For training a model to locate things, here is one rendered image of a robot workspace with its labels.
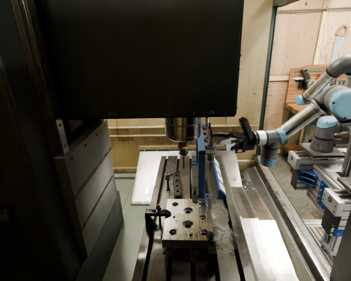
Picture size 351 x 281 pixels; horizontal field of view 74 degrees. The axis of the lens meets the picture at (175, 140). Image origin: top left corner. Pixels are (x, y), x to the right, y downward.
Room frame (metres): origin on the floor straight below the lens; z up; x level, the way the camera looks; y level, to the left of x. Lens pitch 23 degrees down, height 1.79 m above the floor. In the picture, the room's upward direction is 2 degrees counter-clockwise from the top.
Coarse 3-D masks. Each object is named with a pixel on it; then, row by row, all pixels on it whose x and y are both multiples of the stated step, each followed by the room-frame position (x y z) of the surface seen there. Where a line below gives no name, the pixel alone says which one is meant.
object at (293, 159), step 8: (288, 160) 1.58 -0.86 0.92; (296, 160) 1.47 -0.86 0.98; (304, 160) 1.47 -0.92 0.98; (312, 160) 1.46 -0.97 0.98; (320, 160) 1.46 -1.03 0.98; (328, 160) 1.45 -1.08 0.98; (336, 160) 1.45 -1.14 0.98; (296, 168) 1.47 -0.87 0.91; (304, 168) 1.46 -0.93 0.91; (312, 168) 1.46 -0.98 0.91
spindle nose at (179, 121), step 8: (168, 120) 0.91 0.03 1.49; (176, 120) 0.89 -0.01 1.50; (184, 120) 0.89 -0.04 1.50; (192, 120) 0.89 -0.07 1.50; (200, 120) 0.93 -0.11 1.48; (168, 128) 0.92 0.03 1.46; (176, 128) 0.89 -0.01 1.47; (184, 128) 0.89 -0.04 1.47; (192, 128) 0.89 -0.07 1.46; (200, 128) 0.93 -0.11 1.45; (168, 136) 0.92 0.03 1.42; (176, 136) 0.89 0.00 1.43; (184, 136) 0.89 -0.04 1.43; (192, 136) 0.89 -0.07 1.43
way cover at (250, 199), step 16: (240, 192) 1.47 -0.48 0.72; (256, 192) 1.49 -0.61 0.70; (240, 208) 1.26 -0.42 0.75; (256, 208) 1.27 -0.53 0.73; (256, 224) 1.09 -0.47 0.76; (272, 224) 1.10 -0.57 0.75; (256, 240) 0.98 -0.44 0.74; (272, 240) 0.99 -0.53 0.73; (256, 256) 0.89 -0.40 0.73; (272, 256) 0.90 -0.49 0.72; (288, 256) 0.89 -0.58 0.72; (256, 272) 0.81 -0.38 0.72; (272, 272) 0.80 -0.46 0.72; (288, 272) 0.81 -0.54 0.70
